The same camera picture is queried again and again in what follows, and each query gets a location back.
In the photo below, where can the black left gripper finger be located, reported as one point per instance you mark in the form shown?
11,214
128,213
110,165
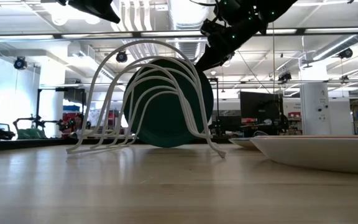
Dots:
107,12

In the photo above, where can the blue patterned plate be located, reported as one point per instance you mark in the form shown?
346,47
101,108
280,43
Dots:
241,143

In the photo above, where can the plain white plate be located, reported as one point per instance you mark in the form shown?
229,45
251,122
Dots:
322,154

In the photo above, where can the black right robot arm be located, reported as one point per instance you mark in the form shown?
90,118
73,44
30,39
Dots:
266,9

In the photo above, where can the black computer monitor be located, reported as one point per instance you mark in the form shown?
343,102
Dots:
259,109

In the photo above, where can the silver ventilation duct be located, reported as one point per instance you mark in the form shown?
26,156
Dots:
185,18

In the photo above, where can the black frame stand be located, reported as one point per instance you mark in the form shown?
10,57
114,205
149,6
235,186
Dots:
73,95

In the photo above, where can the black aluminium table frame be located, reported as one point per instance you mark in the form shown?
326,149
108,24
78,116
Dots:
26,144

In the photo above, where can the green rimmed white plate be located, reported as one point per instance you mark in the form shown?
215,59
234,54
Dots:
166,124

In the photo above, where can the black hanging spotlight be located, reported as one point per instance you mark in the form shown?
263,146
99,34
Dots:
121,56
285,76
20,63
346,53

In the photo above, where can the ceiling light strip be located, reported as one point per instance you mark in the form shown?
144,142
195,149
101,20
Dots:
284,31
17,37
169,33

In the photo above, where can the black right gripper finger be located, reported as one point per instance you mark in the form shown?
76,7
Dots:
211,62

